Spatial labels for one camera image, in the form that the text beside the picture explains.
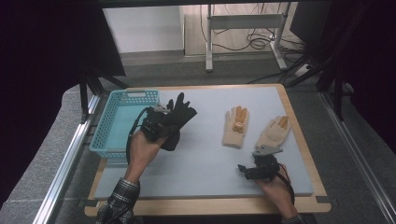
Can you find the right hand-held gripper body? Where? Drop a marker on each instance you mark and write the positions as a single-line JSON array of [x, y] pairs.
[[264, 168]]

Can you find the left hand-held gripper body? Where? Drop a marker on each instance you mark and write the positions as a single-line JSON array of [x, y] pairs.
[[154, 124]]

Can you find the black glove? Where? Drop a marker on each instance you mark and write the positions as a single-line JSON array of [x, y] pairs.
[[180, 118]]

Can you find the beige glove orange fingertips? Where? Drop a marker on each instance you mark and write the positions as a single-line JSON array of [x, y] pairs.
[[274, 133]]

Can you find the teal plastic basket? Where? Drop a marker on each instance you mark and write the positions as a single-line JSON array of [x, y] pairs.
[[118, 124]]

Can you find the beige glove with fingertip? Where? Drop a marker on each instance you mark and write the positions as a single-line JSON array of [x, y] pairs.
[[235, 130]]

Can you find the person's left hand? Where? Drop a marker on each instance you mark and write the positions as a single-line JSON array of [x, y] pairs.
[[143, 149]]

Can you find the person's right hand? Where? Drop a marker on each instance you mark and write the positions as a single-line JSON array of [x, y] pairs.
[[278, 193]]

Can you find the grey-blue foam mat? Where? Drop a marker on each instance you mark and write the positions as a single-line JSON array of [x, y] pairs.
[[205, 171]]

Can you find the black tripod stand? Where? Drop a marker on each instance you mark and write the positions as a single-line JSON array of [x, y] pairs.
[[90, 87]]

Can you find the white cabinet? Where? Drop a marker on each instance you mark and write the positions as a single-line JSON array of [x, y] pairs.
[[143, 29]]

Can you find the white power strip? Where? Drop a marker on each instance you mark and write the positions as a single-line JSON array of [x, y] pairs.
[[302, 70]]

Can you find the black curtain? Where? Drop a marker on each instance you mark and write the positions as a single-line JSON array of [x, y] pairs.
[[46, 62], [373, 62]]

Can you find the black metal stand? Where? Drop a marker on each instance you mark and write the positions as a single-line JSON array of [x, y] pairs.
[[330, 62]]

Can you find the aluminium rail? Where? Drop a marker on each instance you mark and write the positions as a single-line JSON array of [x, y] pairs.
[[65, 161], [358, 161]]

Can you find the white metal desk frame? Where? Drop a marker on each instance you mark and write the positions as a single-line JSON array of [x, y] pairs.
[[246, 21]]

